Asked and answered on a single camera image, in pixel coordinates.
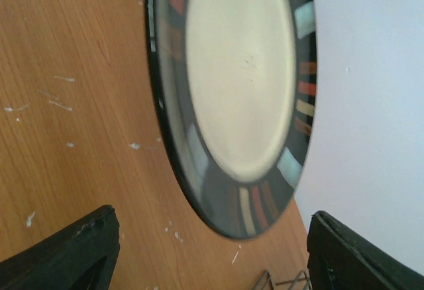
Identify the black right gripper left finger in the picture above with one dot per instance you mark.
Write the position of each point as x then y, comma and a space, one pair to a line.
82, 255

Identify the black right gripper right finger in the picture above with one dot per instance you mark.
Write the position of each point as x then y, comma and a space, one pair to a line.
339, 258

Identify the black striped plate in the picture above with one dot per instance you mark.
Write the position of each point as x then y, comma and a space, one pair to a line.
234, 85

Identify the dark wire dish rack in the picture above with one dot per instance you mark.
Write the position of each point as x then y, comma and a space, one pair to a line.
300, 281

